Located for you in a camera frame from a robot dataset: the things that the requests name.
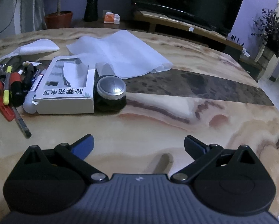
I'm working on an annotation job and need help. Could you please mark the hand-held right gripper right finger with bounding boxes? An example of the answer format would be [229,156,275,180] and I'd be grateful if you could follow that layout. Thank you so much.
[170,135,266,184]

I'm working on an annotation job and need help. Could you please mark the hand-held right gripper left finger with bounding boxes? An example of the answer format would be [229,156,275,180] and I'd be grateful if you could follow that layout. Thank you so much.
[12,134,108,183]

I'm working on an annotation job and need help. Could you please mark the white window box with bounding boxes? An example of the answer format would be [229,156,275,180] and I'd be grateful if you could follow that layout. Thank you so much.
[33,56,95,115]

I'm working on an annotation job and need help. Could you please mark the yellow highlighter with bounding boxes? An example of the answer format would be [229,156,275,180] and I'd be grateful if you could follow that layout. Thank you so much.
[3,66,13,105]

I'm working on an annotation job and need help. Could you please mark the red black marker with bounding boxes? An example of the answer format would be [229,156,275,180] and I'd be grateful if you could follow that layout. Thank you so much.
[11,70,25,106]

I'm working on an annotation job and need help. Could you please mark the translucent white plastic sheet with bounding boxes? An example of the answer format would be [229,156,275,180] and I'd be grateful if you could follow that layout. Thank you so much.
[66,29,174,80]

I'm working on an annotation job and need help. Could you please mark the white cloth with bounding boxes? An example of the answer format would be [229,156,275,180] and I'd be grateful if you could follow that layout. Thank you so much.
[0,38,60,63]

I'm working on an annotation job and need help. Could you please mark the glasses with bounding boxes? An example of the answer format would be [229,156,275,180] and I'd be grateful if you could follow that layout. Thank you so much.
[0,55,22,81]

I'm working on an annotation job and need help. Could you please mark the woven vase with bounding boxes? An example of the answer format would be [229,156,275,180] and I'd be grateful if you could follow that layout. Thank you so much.
[256,47,275,68]

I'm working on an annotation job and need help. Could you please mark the low wooden media cabinet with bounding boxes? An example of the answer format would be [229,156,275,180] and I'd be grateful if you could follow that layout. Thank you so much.
[72,19,136,28]

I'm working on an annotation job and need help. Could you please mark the wooden television riser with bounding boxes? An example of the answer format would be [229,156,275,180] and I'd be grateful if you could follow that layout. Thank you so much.
[134,10,244,52]

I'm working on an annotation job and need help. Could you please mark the potted green tree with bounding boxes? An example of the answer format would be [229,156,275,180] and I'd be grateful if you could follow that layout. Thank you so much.
[44,0,73,28]

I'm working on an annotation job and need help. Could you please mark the orange tissue pack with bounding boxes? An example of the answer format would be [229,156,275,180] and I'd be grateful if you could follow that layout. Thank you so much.
[103,11,120,24]

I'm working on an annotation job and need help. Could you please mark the dried flower bouquet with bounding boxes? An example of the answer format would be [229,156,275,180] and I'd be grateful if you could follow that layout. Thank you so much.
[252,8,279,62]

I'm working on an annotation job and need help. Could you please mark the black cone speaker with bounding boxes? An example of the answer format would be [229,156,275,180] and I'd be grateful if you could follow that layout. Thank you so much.
[84,0,99,22]

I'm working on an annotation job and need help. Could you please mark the grey curtain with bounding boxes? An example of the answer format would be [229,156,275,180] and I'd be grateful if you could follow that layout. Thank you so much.
[20,0,45,32]

